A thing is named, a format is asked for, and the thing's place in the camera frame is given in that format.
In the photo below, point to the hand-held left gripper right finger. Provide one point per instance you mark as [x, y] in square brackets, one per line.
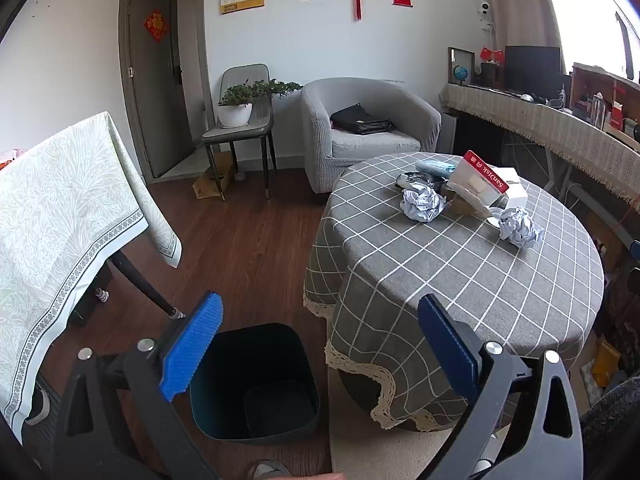
[447, 350]

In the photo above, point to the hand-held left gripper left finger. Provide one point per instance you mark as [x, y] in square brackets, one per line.
[192, 345]

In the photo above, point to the dark teal trash bin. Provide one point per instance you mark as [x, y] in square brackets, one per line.
[225, 360]

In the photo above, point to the paper ball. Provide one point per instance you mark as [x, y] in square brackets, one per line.
[422, 204]
[517, 227]

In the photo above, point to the white box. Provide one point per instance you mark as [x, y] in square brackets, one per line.
[515, 192]

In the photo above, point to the red white card package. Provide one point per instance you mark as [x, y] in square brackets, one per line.
[477, 175]

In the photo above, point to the grey checked tablecloth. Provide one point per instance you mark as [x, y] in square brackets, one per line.
[450, 270]

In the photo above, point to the black table leg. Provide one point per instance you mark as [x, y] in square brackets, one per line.
[135, 275]

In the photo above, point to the striped table leg sock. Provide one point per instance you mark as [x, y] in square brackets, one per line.
[101, 295]

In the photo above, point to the grey slipper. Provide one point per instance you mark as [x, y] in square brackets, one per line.
[267, 471]

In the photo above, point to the brown cardboard piece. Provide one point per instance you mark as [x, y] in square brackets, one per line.
[462, 202]

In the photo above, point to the cardboard box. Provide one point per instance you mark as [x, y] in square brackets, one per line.
[212, 185]

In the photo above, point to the black white shoe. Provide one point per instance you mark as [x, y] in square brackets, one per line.
[37, 405]

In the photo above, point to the crumpled plastic wrapper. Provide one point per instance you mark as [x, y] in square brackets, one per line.
[412, 180]

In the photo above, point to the dark grey fleece clothing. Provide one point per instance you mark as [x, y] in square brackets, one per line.
[610, 430]

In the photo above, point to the blue packet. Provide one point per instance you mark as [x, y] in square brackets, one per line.
[432, 166]

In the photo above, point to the pale green patterned tablecloth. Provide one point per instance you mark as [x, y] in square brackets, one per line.
[65, 200]

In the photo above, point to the potted plant white pot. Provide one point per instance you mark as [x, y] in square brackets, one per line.
[234, 115]

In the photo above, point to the grey door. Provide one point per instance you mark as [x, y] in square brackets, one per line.
[160, 100]

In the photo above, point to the beige fringed desk cloth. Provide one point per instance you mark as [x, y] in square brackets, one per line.
[550, 125]

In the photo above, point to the grey armchair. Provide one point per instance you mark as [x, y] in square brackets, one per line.
[320, 130]

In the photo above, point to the black handbag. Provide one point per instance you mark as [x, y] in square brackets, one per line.
[355, 117]

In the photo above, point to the grey dining chair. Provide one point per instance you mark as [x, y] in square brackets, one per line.
[237, 75]

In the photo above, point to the small globe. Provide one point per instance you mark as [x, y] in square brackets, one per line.
[460, 73]

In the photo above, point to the dark wooden box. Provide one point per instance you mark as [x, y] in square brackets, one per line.
[492, 75]

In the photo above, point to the framed picture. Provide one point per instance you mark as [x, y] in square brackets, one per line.
[467, 57]

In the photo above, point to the black monitor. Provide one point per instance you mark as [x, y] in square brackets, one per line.
[532, 67]

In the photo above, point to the wooden desk organizer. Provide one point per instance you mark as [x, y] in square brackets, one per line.
[600, 95]

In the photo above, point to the pair of small red flags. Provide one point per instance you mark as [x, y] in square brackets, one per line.
[487, 53]

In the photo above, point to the red diamond door decoration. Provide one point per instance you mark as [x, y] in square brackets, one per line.
[156, 25]

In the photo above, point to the white security camera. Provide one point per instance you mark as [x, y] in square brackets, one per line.
[484, 10]

